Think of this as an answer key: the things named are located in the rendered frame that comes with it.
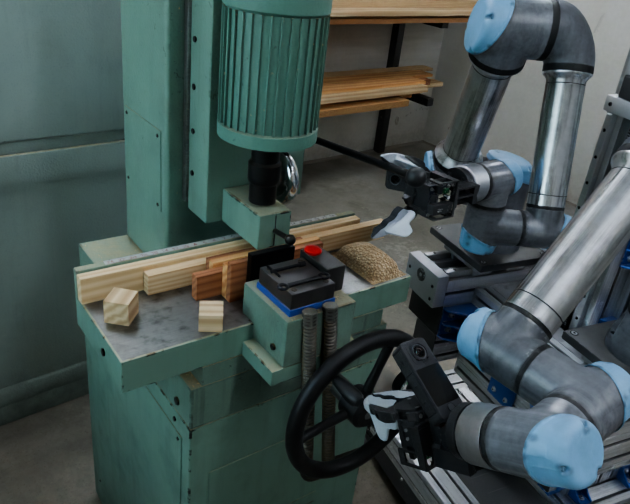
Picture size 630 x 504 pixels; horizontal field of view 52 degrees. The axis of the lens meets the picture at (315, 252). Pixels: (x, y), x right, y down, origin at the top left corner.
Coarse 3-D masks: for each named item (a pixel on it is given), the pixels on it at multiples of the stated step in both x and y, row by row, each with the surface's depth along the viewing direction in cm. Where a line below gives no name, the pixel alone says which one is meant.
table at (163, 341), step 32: (352, 288) 123; (384, 288) 126; (96, 320) 105; (160, 320) 107; (192, 320) 108; (224, 320) 109; (96, 352) 107; (128, 352) 99; (160, 352) 100; (192, 352) 104; (224, 352) 108; (256, 352) 107; (128, 384) 99
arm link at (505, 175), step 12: (492, 168) 124; (504, 168) 126; (516, 168) 127; (492, 180) 123; (504, 180) 125; (516, 180) 127; (492, 192) 124; (504, 192) 126; (480, 204) 128; (492, 204) 127; (504, 204) 128
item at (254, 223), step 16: (224, 192) 124; (240, 192) 123; (224, 208) 125; (240, 208) 120; (256, 208) 118; (272, 208) 118; (240, 224) 121; (256, 224) 116; (272, 224) 117; (288, 224) 120; (256, 240) 118; (272, 240) 119
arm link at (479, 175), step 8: (464, 168) 122; (472, 168) 121; (480, 168) 122; (472, 176) 120; (480, 176) 121; (488, 176) 122; (480, 184) 121; (488, 184) 122; (480, 192) 122; (480, 200) 125
